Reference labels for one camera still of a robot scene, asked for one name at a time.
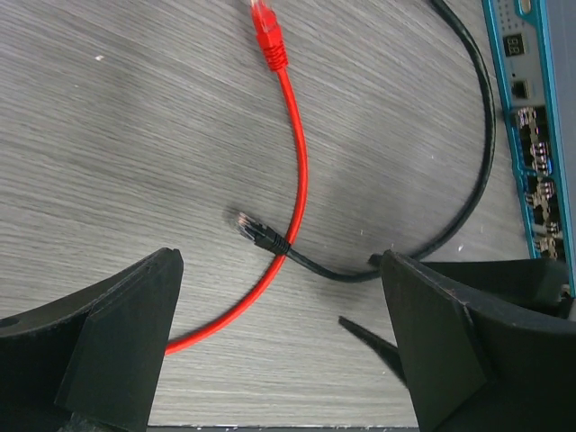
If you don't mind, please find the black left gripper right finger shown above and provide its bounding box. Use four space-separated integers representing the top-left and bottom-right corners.
381 251 575 431

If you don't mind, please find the black ethernet cable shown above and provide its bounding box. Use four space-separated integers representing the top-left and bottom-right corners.
233 0 498 284

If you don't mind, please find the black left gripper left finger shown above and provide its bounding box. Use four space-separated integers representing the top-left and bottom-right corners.
1 248 184 431

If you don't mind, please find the grey blue network switch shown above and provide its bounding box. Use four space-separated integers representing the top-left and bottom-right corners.
482 0 575 285

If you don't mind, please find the red ethernet cable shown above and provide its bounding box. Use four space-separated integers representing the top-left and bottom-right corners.
164 0 311 356

